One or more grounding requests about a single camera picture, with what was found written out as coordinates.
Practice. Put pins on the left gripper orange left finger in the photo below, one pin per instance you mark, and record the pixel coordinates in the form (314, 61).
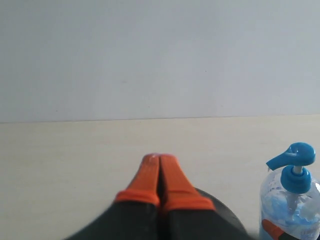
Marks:
(133, 213)

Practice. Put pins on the round stainless steel plate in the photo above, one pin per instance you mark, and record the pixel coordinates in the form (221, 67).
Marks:
(227, 214)

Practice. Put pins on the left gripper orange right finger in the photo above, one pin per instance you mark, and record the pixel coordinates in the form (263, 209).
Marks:
(189, 215)

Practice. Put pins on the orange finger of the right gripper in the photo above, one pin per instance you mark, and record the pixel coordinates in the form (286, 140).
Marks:
(275, 232)

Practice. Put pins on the clear blue pump soap bottle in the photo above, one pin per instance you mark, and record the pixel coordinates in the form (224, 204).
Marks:
(290, 195)

